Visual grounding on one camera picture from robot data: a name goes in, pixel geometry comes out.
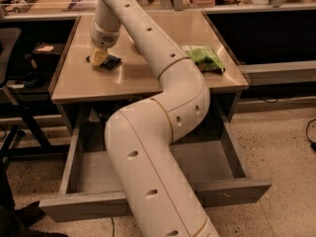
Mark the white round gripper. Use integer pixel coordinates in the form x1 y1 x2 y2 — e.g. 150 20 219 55
90 22 120 66

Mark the dark blue rxbar wrapper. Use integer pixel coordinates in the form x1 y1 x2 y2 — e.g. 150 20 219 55
94 54 121 70

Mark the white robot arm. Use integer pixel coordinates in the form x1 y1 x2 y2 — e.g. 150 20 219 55
91 0 219 237

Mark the grey cabinet with steel top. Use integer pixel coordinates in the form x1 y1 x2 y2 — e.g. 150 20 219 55
48 10 250 136

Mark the grey open drawer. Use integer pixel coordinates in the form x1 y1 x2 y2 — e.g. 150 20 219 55
39 119 272 222

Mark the black box with label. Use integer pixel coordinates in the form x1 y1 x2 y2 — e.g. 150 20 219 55
33 42 64 55

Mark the green chip bag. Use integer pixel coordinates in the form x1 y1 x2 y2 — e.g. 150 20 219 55
182 45 226 74

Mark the black shoe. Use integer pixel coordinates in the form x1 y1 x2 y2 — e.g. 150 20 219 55
15 201 45 227

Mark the black floor cable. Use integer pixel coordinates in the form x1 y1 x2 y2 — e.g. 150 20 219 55
305 118 316 153

